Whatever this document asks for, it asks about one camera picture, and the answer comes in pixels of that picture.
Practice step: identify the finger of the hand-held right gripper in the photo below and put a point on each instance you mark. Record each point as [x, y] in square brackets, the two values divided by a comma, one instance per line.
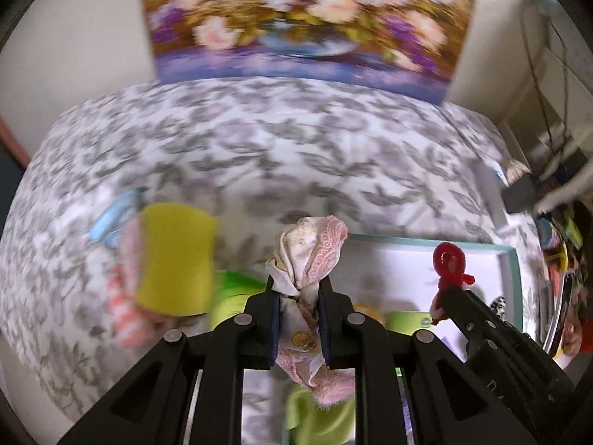
[472, 315]

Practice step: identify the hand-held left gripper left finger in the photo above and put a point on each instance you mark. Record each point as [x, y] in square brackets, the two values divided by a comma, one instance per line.
[264, 329]

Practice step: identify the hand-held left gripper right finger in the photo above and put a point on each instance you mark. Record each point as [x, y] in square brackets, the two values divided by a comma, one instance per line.
[336, 329]

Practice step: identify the leopard print scrunchie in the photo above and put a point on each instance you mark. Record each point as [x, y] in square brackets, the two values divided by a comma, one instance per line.
[498, 308]

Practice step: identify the red chenille twist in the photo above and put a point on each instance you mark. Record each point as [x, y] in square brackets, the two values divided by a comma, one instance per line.
[447, 259]

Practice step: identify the small green tissue pack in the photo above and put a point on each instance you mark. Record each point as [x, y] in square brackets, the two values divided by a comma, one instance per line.
[407, 322]

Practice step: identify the white tray with teal rim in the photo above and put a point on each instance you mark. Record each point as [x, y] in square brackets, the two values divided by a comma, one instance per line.
[394, 269]

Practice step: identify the cream pink lace scrunchie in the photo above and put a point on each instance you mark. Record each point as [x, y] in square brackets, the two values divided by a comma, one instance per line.
[301, 250]

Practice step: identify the yellow green scouring sponge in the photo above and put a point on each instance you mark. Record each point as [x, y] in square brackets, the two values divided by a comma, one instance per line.
[178, 259]

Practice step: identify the pink white striped fuzzy sock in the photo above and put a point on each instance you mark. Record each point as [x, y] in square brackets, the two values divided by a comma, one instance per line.
[125, 315]

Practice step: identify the blue face mask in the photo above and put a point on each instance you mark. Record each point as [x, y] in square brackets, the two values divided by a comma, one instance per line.
[109, 225]

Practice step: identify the black charger adapter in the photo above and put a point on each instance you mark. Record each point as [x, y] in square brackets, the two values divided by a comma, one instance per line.
[521, 197]

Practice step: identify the white power strip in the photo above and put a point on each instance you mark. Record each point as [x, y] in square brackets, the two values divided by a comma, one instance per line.
[492, 181]

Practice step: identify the orange board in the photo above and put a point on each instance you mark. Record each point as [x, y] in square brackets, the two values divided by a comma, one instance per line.
[14, 143]

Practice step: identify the floral wall painting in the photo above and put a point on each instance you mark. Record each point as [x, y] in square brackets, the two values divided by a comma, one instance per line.
[301, 9]

